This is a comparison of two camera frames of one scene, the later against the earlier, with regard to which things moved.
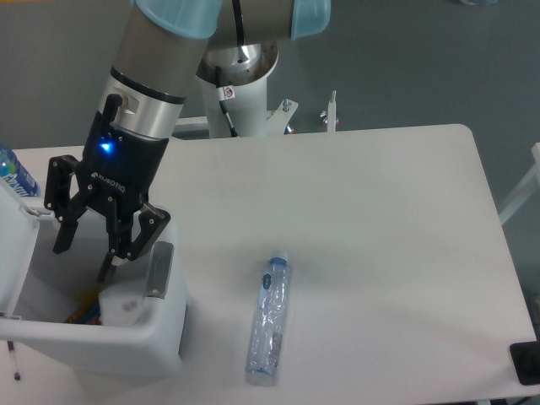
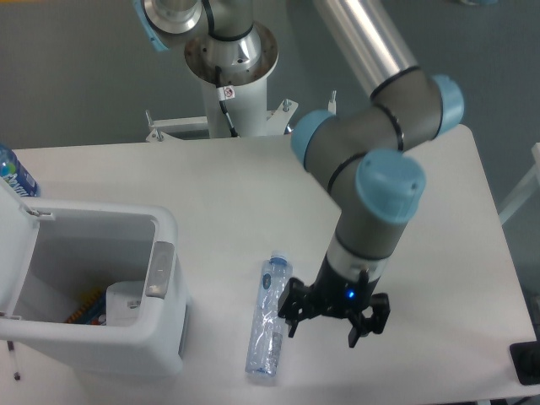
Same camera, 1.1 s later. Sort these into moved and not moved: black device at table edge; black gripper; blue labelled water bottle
Moved: black gripper
Not moved: black device at table edge; blue labelled water bottle
